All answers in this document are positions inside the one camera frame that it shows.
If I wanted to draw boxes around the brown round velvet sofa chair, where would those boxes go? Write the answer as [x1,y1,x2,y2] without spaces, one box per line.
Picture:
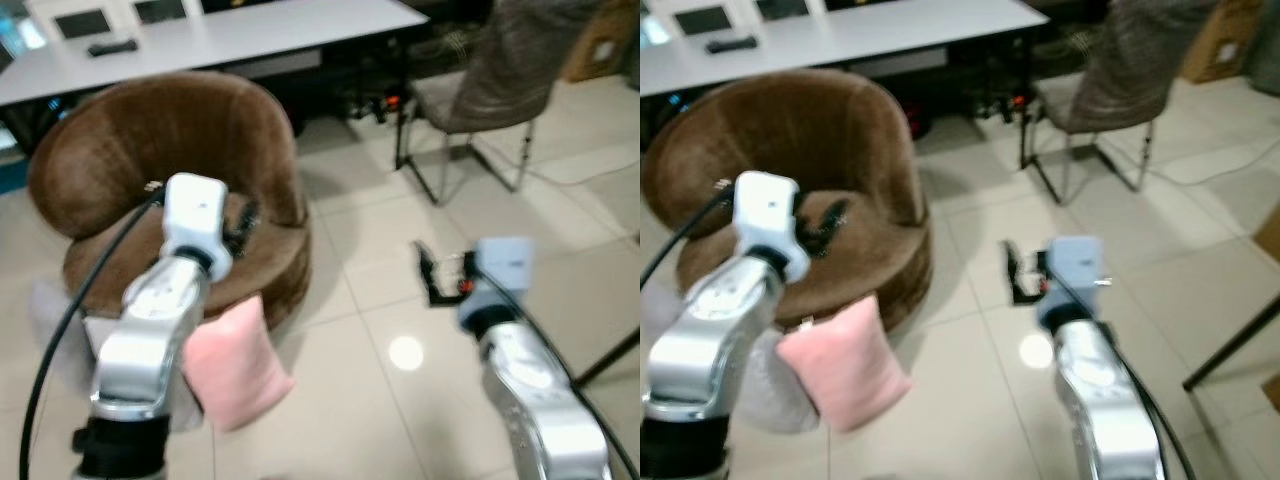
[28,70,314,333]
[642,67,934,337]

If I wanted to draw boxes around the pink pillow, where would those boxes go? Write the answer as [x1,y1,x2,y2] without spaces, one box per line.
[776,294,914,435]
[182,294,297,434]

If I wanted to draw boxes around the black power strip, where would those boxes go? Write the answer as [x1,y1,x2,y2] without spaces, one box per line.
[974,88,1032,123]
[344,88,403,123]

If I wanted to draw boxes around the black slanted furniture leg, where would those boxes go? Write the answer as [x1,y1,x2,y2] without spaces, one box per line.
[1182,294,1280,392]
[574,328,641,388]

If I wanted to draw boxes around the white long table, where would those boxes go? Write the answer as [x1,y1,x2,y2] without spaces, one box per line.
[640,0,1050,99]
[0,0,432,108]

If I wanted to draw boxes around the grey fabric metal-leg chair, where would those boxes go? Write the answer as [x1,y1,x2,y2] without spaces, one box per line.
[1019,0,1224,207]
[394,0,608,207]

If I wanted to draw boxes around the dark screen tablet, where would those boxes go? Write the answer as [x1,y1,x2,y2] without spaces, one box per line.
[671,4,735,37]
[51,7,114,42]
[129,0,192,27]
[751,0,812,24]

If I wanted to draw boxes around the brown cardboard box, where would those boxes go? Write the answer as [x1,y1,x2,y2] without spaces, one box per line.
[1179,0,1267,84]
[559,0,641,84]

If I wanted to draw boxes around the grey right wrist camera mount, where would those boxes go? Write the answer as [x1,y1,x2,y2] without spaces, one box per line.
[1036,235,1107,332]
[457,236,537,337]

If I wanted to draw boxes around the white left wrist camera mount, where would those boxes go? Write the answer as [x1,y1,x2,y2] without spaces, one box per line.
[159,172,234,282]
[732,170,812,284]

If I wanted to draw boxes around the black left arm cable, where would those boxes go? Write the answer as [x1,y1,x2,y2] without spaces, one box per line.
[640,184,738,293]
[19,188,167,480]

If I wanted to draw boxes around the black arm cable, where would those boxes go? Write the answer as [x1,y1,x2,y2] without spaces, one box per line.
[640,184,738,293]
[505,295,641,480]
[19,188,167,480]
[1058,268,1198,480]

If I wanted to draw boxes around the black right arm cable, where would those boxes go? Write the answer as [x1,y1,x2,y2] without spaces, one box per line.
[1058,268,1198,480]
[505,295,641,480]

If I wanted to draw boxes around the white floor cable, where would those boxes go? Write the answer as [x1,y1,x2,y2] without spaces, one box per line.
[1158,140,1280,188]
[528,150,641,188]

